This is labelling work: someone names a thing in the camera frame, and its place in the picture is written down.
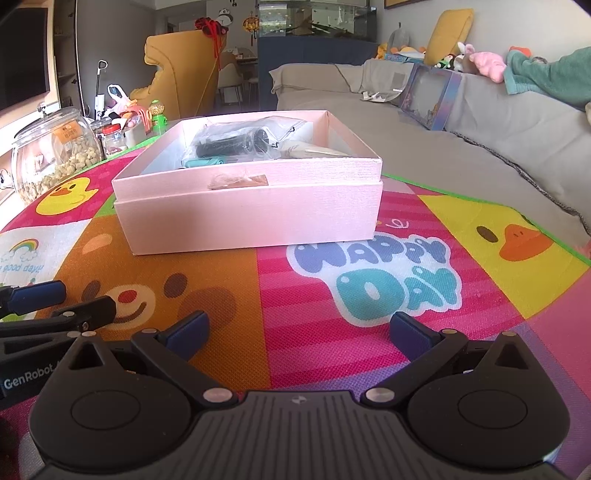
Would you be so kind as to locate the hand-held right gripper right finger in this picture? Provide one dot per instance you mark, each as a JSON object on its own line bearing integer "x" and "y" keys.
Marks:
{"x": 413, "y": 337}

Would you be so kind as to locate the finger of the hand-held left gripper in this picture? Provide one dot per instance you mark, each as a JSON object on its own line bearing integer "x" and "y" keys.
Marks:
{"x": 92, "y": 310}
{"x": 39, "y": 295}

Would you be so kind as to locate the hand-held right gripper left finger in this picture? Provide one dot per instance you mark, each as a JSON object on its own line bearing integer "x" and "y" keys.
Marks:
{"x": 187, "y": 337}

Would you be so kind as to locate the pink cardboard box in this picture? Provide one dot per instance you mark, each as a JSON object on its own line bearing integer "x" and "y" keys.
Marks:
{"x": 249, "y": 217}

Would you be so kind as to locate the teal plastic item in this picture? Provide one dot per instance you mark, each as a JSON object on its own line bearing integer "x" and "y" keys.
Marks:
{"x": 203, "y": 162}

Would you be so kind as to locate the black item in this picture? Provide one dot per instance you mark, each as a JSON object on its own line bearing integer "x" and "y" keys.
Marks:
{"x": 231, "y": 141}

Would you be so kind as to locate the cream tube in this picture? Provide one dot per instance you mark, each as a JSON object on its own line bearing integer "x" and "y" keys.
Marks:
{"x": 304, "y": 150}

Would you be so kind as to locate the colourful cartoon play mat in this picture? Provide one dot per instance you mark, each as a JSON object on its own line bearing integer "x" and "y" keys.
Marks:
{"x": 323, "y": 323}

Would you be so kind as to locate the glass jar of nuts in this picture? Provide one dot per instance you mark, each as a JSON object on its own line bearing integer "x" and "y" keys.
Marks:
{"x": 55, "y": 157}

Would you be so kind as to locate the small red-lidded plastic jar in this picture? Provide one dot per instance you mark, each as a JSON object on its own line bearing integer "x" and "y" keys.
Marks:
{"x": 114, "y": 141}

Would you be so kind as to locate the grey sofa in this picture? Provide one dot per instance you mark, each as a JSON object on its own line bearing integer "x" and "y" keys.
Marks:
{"x": 461, "y": 161}

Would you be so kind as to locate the green gumball toy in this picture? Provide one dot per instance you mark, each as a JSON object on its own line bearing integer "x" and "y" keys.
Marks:
{"x": 159, "y": 117}

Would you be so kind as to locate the white plastic bag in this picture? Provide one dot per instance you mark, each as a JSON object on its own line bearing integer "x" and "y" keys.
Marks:
{"x": 117, "y": 94}

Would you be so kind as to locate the purple picture box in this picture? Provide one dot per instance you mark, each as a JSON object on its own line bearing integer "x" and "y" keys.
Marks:
{"x": 431, "y": 99}

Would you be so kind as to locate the black television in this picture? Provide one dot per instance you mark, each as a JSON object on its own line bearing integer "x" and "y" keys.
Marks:
{"x": 23, "y": 55}

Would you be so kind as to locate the small white item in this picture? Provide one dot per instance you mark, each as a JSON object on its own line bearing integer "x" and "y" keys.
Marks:
{"x": 381, "y": 96}

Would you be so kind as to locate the yellow armchair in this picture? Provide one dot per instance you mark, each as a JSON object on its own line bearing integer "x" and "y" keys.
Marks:
{"x": 184, "y": 74}

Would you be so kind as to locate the dining chair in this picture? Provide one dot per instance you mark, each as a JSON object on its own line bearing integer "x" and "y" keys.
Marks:
{"x": 231, "y": 78}

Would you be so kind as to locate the pink plush toy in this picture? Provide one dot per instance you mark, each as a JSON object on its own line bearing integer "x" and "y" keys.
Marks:
{"x": 489, "y": 64}

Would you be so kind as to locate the white bunny plush toy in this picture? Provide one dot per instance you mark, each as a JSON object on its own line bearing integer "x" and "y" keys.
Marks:
{"x": 466, "y": 57}

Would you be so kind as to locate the yellow plush toy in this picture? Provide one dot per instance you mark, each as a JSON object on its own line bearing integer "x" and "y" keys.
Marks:
{"x": 404, "y": 50}

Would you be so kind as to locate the teal blanket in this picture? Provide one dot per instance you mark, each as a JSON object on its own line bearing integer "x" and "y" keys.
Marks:
{"x": 549, "y": 78}

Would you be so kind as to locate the grey plush toy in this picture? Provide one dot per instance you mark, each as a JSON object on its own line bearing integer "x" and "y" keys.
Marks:
{"x": 398, "y": 37}

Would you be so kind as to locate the yellow cushion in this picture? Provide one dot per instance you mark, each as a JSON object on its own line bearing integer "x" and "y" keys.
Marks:
{"x": 448, "y": 37}

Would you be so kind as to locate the red decoration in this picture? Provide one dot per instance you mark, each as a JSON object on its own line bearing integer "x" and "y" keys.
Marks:
{"x": 210, "y": 26}

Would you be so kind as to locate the orange hanging ornament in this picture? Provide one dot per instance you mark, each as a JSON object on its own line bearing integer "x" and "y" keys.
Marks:
{"x": 251, "y": 30}

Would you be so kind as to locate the panda wall decoration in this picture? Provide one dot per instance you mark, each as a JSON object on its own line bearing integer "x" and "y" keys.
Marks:
{"x": 224, "y": 17}

